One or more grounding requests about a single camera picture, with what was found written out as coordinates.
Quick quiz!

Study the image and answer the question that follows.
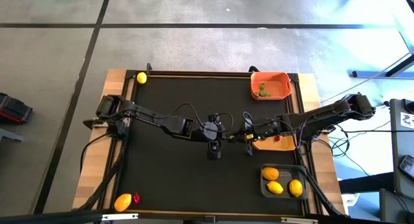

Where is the blue floor bar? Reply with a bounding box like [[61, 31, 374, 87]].
[[351, 69, 414, 80]]

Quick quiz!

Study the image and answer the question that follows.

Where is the black table mat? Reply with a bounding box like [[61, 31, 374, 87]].
[[116, 74, 305, 218]]

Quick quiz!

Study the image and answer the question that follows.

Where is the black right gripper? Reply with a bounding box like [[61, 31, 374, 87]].
[[234, 120, 283, 143]]

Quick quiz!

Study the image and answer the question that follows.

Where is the black diagonal stand leg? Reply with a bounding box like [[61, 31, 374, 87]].
[[384, 54, 414, 78]]

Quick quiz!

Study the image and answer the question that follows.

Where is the red and black case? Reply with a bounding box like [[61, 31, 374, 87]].
[[0, 92, 34, 125]]

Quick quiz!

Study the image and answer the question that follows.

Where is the black metal table frame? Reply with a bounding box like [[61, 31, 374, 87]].
[[77, 68, 347, 218]]

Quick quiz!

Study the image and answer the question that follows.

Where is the black smartphone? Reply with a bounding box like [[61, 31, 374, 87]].
[[398, 154, 414, 180]]

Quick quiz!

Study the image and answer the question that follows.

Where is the dark grey equipment cart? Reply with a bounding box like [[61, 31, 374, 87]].
[[389, 98, 414, 199]]

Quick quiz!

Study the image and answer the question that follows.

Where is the yellow plastic basket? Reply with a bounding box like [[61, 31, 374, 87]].
[[252, 135, 297, 152]]

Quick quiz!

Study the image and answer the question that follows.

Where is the black floor cable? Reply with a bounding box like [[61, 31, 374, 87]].
[[80, 132, 109, 175]]

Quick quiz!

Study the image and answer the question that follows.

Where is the silver metal bracket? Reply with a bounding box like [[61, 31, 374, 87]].
[[101, 212, 139, 221], [280, 217, 319, 224]]

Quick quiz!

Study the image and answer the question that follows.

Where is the dark grey plastic basket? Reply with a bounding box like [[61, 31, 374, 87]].
[[260, 164, 310, 199]]

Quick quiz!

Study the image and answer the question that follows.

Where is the white cart sticker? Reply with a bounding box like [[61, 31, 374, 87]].
[[400, 111, 414, 129]]

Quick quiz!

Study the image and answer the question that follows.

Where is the orange plastic basket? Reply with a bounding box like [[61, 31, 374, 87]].
[[250, 71, 292, 101]]

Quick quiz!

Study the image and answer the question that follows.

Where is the orange-yellow toy lemon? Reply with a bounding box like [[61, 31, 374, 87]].
[[114, 193, 133, 212], [261, 166, 280, 181]]

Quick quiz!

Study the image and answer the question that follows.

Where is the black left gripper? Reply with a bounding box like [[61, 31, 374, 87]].
[[193, 115, 231, 142]]

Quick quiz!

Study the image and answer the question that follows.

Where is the grey floor object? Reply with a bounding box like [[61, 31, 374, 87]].
[[0, 128, 25, 143]]

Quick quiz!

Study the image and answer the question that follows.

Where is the black cable bundle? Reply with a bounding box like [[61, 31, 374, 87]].
[[323, 120, 351, 159]]

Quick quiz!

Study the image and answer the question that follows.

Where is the black floor bar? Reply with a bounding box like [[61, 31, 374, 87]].
[[338, 172, 394, 194]]

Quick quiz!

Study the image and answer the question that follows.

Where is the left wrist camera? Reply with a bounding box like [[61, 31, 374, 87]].
[[206, 139, 223, 161]]

